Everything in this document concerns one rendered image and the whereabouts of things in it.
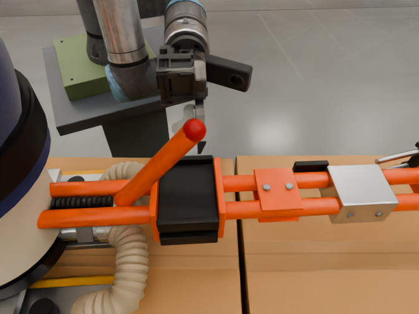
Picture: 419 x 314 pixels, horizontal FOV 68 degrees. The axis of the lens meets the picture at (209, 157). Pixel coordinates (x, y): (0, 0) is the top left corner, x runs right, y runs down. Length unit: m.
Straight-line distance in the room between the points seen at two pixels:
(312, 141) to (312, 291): 1.62
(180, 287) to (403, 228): 0.37
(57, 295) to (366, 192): 0.41
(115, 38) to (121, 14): 0.05
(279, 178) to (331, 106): 1.99
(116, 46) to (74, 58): 0.52
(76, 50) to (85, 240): 0.92
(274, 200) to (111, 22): 0.49
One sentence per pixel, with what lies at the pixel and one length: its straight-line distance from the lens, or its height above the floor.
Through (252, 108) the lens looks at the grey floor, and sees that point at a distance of 2.21.
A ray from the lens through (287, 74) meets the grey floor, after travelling 2.59.
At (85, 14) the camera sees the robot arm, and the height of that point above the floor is 0.97.
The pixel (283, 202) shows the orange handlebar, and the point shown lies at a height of 1.09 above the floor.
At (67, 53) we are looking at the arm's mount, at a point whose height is 0.81.
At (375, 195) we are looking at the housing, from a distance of 0.43.
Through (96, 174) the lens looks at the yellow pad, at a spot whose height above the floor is 0.97.
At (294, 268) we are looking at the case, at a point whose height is 0.94.
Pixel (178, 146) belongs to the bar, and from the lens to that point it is 0.30.
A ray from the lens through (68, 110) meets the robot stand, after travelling 1.09.
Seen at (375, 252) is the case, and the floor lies 0.94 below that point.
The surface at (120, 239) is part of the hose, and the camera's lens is 0.42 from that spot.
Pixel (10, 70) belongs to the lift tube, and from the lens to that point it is 0.33.
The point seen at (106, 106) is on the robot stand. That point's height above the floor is 0.75.
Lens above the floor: 1.40
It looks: 49 degrees down
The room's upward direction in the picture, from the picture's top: 1 degrees clockwise
